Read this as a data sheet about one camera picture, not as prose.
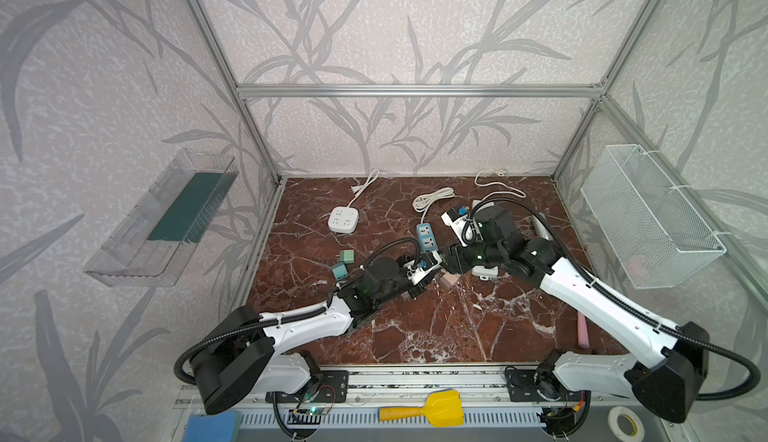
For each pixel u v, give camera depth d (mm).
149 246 640
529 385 728
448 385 753
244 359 413
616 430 678
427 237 992
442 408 707
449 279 909
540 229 1019
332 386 726
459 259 630
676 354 389
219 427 665
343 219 1050
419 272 643
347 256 932
